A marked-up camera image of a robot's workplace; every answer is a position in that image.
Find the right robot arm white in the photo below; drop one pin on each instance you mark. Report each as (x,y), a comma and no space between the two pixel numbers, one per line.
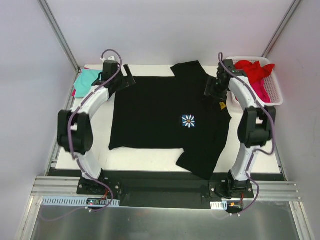
(256,127)

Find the magenta t-shirt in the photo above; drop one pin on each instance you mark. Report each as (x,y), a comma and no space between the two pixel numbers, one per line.
(260,90)

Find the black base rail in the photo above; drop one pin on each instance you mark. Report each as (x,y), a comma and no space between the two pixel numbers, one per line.
(146,189)

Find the aluminium frame post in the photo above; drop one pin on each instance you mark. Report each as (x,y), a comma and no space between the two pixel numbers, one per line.
(59,34)
(283,24)

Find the left aluminium frame post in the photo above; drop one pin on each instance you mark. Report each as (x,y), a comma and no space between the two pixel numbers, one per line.
(59,34)

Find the black t-shirt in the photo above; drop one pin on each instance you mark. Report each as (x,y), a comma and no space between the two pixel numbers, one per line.
(173,113)

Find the right aluminium frame post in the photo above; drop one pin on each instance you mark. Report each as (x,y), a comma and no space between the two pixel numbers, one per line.
(283,24)

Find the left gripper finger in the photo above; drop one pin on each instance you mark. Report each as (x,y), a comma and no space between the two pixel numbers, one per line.
(128,72)
(124,83)

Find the folded teal t-shirt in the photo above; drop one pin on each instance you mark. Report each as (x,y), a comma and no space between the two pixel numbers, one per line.
(83,83)

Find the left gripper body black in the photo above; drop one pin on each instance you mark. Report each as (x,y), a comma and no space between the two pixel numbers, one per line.
(125,80)

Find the red t-shirt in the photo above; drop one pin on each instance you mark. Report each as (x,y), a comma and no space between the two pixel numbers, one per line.
(254,71)

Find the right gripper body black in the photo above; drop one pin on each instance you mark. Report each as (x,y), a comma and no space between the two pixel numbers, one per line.
(211,90)

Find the white plastic basket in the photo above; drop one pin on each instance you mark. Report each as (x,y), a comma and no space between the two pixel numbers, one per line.
(271,84)

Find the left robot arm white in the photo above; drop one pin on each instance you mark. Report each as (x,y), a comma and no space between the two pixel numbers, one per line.
(74,128)

